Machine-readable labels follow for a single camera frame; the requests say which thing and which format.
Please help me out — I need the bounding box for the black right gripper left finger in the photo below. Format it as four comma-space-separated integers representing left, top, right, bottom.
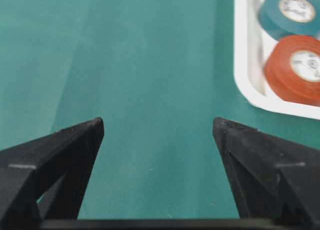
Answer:
0, 117, 104, 223

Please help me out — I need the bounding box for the teal green tape roll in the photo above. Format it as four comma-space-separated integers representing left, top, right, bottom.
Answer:
258, 0, 320, 41

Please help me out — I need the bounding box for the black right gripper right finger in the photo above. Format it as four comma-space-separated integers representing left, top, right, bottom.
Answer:
212, 117, 320, 223

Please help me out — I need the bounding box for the white plastic tray case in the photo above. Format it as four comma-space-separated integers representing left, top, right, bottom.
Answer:
233, 0, 320, 120

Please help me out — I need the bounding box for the green table cloth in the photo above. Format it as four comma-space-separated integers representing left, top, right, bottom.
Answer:
0, 0, 320, 219

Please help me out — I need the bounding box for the red tape roll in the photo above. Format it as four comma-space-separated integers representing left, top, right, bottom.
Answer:
263, 35, 320, 107

